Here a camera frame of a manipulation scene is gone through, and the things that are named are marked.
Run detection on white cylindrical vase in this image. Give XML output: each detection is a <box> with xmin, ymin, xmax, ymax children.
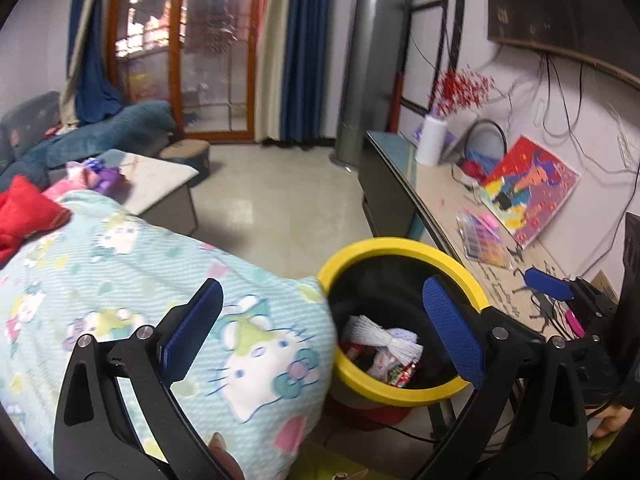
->
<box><xmin>415</xmin><ymin>114</ymin><xmax>447</xmax><ymax>167</ymax></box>

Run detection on person's green clothing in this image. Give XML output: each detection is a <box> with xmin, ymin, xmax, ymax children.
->
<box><xmin>290</xmin><ymin>455</ymin><xmax>401</xmax><ymax>480</ymax></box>

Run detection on red snack wrapper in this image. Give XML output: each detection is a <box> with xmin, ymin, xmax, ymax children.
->
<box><xmin>367</xmin><ymin>350</ymin><xmax>421</xmax><ymax>386</ymax></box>

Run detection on round brown stool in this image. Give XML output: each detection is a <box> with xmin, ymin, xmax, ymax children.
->
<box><xmin>159</xmin><ymin>140</ymin><xmax>212</xmax><ymax>181</ymax></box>

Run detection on black wire hoop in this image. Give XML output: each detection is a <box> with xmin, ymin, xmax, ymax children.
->
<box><xmin>465</xmin><ymin>119</ymin><xmax>508</xmax><ymax>166</ymax></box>

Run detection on red berry branches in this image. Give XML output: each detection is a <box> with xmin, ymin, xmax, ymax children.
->
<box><xmin>430</xmin><ymin>65</ymin><xmax>498</xmax><ymax>121</ymax></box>

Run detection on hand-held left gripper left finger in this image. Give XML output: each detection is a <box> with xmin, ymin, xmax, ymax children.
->
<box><xmin>52</xmin><ymin>277</ymin><xmax>236</xmax><ymax>480</ymax></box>

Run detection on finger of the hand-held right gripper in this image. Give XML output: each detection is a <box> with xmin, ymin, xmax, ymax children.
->
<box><xmin>524</xmin><ymin>267</ymin><xmax>619</xmax><ymax>319</ymax></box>

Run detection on blue and beige curtain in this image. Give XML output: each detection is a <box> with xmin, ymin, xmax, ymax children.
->
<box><xmin>255</xmin><ymin>0</ymin><xmax>351</xmax><ymax>148</ymax></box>
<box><xmin>59</xmin><ymin>0</ymin><xmax>126</xmax><ymax>128</ymax></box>

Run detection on yellow-rimmed black trash bin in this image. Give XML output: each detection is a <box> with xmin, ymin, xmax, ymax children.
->
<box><xmin>316</xmin><ymin>237</ymin><xmax>492</xmax><ymax>431</ymax></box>

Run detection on red blanket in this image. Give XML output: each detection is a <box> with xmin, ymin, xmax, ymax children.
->
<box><xmin>0</xmin><ymin>175</ymin><xmax>73</xmax><ymax>266</ymax></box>

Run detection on white-top coffee table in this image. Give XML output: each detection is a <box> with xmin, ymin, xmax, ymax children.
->
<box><xmin>117</xmin><ymin>152</ymin><xmax>201</xmax><ymax>236</ymax></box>

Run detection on glass-top television cabinet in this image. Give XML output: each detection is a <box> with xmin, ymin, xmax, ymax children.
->
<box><xmin>359</xmin><ymin>130</ymin><xmax>628</xmax><ymax>441</ymax></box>

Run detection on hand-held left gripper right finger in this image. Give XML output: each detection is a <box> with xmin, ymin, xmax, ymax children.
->
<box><xmin>415</xmin><ymin>275</ymin><xmax>589</xmax><ymax>480</ymax></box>

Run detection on yellow carton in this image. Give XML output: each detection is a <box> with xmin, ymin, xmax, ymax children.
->
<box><xmin>127</xmin><ymin>72</ymin><xmax>153</xmax><ymax>101</ymax></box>

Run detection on blue heart print sofa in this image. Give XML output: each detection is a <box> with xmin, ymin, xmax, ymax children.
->
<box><xmin>0</xmin><ymin>91</ymin><xmax>178</xmax><ymax>191</ymax></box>

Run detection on white foam fruit net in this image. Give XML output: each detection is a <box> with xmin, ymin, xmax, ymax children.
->
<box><xmin>342</xmin><ymin>315</ymin><xmax>423</xmax><ymax>361</ymax></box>

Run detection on cat print blanket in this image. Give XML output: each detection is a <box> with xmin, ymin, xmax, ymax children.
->
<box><xmin>0</xmin><ymin>190</ymin><xmax>337</xmax><ymax>480</ymax></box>

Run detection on hanging black cables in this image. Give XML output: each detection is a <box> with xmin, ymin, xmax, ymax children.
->
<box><xmin>492</xmin><ymin>42</ymin><xmax>640</xmax><ymax>261</ymax></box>

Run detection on wall television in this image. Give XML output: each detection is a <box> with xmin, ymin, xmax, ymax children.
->
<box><xmin>485</xmin><ymin>0</ymin><xmax>640</xmax><ymax>91</ymax></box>

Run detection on wooden glass sliding door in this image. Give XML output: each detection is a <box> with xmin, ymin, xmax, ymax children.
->
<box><xmin>102</xmin><ymin>0</ymin><xmax>281</xmax><ymax>143</ymax></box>

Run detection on person's left hand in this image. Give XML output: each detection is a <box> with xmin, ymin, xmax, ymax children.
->
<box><xmin>207</xmin><ymin>432</ymin><xmax>246</xmax><ymax>480</ymax></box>

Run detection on red cloth bundle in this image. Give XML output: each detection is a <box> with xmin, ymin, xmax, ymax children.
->
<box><xmin>460</xmin><ymin>159</ymin><xmax>488</xmax><ymax>181</ymax></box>

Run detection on silver tower air conditioner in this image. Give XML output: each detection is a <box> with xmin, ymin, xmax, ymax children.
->
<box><xmin>329</xmin><ymin>0</ymin><xmax>396</xmax><ymax>171</ymax></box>

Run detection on colourful painting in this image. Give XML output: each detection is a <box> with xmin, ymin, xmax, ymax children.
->
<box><xmin>477</xmin><ymin>135</ymin><xmax>581</xmax><ymax>251</ymax></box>

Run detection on pink purple clothes pile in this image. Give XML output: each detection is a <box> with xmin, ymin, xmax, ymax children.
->
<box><xmin>45</xmin><ymin>157</ymin><xmax>126</xmax><ymax>198</ymax></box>

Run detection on colourful pen set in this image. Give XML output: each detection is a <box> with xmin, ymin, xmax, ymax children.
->
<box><xmin>456</xmin><ymin>210</ymin><xmax>516</xmax><ymax>271</ymax></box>

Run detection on person's right hand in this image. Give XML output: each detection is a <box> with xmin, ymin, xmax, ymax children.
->
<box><xmin>592</xmin><ymin>402</ymin><xmax>640</xmax><ymax>438</ymax></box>

